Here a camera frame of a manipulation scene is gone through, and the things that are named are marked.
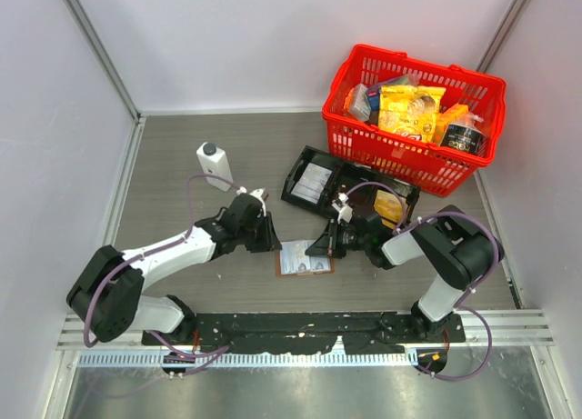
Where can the black round can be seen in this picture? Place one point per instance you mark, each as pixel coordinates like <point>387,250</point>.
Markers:
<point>463,138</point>

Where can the white cards stack in tray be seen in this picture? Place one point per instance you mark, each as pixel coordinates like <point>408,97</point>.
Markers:
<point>312,183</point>

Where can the brown leather card holder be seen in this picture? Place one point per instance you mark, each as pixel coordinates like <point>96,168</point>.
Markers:
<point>320,265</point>

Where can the yellow cards stack in tray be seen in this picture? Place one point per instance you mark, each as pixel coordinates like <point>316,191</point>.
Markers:
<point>389,207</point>

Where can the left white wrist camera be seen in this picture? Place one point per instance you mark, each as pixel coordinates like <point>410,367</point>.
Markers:
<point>260,193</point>

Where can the white id card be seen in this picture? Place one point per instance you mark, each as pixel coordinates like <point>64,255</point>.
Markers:
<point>293,259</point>

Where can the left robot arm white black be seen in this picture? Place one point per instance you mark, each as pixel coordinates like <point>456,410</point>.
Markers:
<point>109,294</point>

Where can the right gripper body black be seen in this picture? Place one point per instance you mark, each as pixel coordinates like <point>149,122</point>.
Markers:
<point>350,238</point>

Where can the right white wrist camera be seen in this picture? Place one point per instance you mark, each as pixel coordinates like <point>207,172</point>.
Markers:
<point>344,210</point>

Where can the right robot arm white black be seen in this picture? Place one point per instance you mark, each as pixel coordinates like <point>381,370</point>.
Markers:
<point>462,251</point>

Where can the white bottle grey cap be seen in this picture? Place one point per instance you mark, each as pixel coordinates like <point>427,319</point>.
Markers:
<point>214,163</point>

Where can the orange snack packet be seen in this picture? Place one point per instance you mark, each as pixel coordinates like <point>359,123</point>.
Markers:
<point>452,114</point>

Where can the white slotted cable duct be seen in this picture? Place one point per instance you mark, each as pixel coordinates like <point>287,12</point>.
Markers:
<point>162,358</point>

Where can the red plastic shopping basket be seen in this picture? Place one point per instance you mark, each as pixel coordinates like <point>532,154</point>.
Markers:
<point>435,169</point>

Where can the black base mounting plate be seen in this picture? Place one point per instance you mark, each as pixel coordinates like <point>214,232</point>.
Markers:
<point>313,333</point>

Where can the yellow snack bag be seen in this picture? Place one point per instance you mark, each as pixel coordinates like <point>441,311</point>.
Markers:
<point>410,111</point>

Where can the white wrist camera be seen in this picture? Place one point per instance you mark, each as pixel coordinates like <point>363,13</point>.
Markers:
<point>260,193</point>
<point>344,210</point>

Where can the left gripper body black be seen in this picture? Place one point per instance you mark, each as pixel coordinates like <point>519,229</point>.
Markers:
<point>251,234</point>

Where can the black compartment tray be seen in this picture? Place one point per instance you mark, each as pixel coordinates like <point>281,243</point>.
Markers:
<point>359,182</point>

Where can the grey carton box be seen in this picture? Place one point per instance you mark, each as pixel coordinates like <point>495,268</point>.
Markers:
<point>356,104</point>

